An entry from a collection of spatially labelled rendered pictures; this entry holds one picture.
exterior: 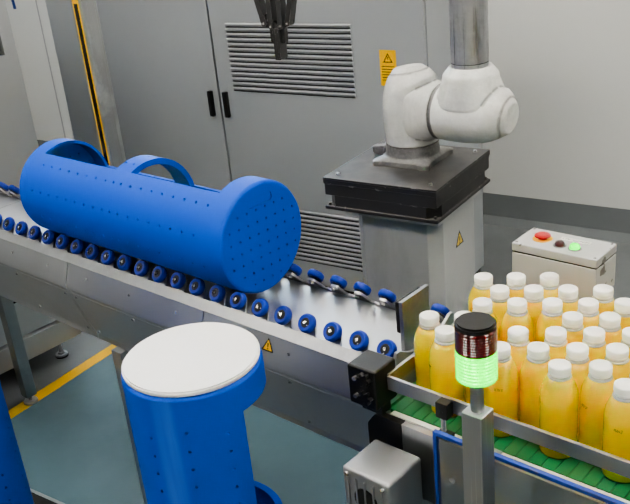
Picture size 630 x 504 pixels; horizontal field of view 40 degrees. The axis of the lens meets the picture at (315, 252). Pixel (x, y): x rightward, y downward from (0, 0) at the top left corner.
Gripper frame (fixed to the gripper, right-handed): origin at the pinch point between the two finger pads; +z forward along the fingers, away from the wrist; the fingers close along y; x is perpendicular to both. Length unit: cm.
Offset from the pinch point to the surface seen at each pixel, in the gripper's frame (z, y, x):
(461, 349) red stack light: 33, 66, -61
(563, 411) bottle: 55, 76, -40
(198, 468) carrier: 68, 12, -64
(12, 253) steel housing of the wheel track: 67, -110, 1
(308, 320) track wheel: 58, 13, -21
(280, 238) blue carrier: 48.1, -5.4, -1.2
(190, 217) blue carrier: 38.3, -20.3, -16.3
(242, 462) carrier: 70, 18, -57
